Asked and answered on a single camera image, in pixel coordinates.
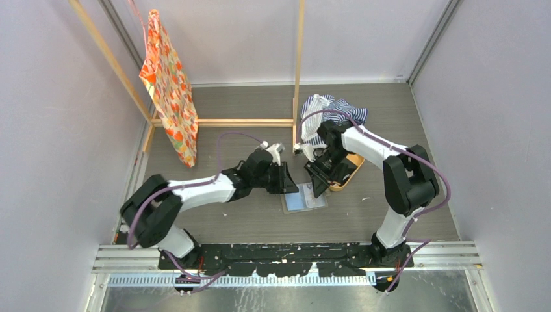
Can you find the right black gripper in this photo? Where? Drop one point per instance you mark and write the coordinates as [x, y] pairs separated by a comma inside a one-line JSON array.
[[320, 178]]

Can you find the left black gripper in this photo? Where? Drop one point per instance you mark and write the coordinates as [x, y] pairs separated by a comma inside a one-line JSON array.
[[284, 183]]

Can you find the clear grey card holder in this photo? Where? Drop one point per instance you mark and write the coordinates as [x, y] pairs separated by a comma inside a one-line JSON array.
[[295, 203]]

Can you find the yellow oval tray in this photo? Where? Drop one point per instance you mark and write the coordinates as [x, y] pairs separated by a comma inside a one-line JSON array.
[[353, 162]]

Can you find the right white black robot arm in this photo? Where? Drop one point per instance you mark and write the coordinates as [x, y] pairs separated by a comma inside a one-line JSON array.
[[408, 177]]

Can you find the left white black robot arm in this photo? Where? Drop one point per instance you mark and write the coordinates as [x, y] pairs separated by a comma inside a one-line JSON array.
[[151, 211]]

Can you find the orange floral cloth bag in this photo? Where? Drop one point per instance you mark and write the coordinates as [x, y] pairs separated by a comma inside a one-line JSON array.
[[168, 86]]

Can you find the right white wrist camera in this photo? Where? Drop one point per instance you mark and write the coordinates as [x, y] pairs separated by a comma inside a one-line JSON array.
[[306, 150]]

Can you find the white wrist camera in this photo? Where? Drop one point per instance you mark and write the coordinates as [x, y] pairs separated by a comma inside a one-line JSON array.
[[275, 150], [306, 150]]

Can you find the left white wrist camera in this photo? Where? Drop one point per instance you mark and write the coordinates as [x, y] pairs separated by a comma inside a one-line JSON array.
[[275, 150]]

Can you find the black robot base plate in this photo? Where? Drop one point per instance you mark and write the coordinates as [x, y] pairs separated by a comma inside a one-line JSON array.
[[286, 260]]

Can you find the wooden rack frame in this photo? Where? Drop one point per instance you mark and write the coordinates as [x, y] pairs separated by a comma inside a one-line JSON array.
[[151, 117]]

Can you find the aluminium rail frame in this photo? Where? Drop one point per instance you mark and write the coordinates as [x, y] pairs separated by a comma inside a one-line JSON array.
[[436, 276]]

